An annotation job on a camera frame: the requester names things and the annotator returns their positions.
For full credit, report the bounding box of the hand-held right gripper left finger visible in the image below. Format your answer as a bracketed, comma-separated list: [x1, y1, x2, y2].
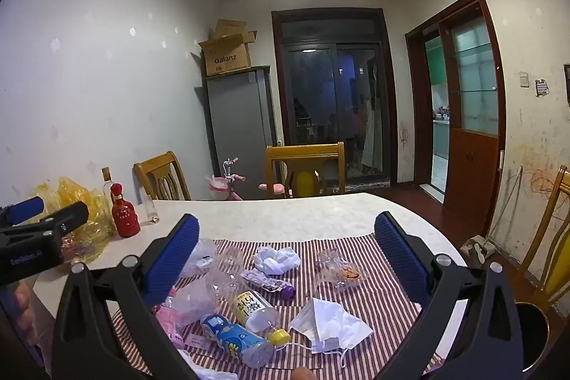
[51, 213, 201, 380]

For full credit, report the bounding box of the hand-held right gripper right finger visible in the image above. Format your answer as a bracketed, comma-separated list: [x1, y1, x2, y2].
[374, 211, 526, 380]

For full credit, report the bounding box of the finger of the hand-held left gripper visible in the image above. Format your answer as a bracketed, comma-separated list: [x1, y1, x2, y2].
[0, 201, 90, 238]
[0, 197, 45, 227]

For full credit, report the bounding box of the purple pouch with purple cap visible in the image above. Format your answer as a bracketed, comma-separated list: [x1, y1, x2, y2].
[240, 269, 296, 300]

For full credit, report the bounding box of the black bin with gold rim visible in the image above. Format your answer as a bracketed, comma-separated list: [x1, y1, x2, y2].
[514, 301, 550, 372]

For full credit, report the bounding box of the person's left hand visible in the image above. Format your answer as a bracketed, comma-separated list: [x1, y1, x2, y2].
[12, 280, 43, 347]

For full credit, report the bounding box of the yellow plastic bag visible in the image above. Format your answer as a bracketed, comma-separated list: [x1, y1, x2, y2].
[36, 176, 114, 265]

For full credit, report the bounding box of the small clear plastic bag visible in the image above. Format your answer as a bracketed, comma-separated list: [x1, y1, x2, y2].
[180, 238, 219, 278]

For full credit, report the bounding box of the crumpled clear plastic wrap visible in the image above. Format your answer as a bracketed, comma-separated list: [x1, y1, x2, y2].
[173, 246, 250, 325]

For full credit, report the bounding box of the clear bottle with gold cap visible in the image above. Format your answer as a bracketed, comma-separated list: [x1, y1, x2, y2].
[101, 166, 114, 207]

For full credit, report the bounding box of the small clear glass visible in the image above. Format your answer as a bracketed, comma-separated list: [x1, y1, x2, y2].
[145, 194, 160, 225]

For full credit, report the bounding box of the clear plastic snack container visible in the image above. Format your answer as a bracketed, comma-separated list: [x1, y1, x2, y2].
[314, 249, 363, 294]

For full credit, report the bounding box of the red ceramic bottle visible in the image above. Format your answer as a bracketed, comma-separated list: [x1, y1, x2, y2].
[109, 183, 141, 237]

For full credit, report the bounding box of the pink snack packet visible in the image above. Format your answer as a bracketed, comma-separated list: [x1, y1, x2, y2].
[154, 295, 185, 347]

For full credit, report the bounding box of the grey flat mop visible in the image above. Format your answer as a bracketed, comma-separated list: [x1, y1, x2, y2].
[461, 165, 524, 262]

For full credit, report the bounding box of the pink child's bicycle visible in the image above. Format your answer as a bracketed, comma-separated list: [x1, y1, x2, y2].
[205, 157, 295, 203]

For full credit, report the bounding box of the red white striped cloth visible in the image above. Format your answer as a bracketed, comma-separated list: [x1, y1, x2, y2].
[109, 234, 446, 380]

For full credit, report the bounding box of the clear bottle with yellow cap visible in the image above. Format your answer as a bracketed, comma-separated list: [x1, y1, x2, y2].
[234, 291, 291, 347]

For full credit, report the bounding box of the white face mask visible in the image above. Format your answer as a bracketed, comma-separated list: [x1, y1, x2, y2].
[289, 297, 374, 367]

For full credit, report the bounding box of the wooden chair with oval back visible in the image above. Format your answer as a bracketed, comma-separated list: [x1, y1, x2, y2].
[134, 151, 192, 203]

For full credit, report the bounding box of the blue cartoon plastic bottle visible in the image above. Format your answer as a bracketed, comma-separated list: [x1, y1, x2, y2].
[200, 314, 274, 368]

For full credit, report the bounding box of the crumpled white tissue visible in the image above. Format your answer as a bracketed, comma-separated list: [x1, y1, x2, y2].
[253, 245, 302, 275]

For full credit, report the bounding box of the wooden door with glass panel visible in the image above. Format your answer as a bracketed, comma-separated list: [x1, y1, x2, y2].
[439, 0, 507, 236]

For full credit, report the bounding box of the wooden chair with yellow cushion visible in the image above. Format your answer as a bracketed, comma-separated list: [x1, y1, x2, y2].
[266, 142, 346, 199]

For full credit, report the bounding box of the grey refrigerator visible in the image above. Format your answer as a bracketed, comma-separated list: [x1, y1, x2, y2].
[202, 66, 279, 203]

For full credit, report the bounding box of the curved wooden chair yellow cushion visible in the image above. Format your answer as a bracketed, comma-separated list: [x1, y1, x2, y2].
[517, 166, 570, 318]

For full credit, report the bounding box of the dark glass sliding door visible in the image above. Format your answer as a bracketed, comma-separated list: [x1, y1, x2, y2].
[271, 8, 398, 191]

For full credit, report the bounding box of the green kitchen cabinet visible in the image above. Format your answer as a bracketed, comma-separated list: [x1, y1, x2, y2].
[425, 36, 448, 87]

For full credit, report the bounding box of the open cardboard box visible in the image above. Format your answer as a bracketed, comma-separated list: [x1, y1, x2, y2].
[198, 19, 258, 77]

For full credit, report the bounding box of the wooden doorway frame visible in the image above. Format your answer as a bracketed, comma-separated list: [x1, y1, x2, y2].
[404, 0, 507, 236]

